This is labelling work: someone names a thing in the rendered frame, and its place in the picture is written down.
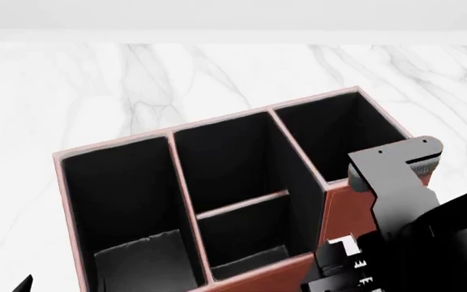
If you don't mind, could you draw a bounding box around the grey right gripper plate finger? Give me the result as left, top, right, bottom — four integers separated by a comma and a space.
346, 136, 444, 234

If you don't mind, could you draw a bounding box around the grey right gripper padded finger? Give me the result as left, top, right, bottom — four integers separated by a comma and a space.
348, 165, 369, 194

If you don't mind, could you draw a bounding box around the brown leather compartment caddy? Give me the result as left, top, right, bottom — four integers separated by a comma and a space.
52, 85, 432, 292

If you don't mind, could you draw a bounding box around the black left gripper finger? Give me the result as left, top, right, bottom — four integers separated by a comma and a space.
9, 273, 34, 292

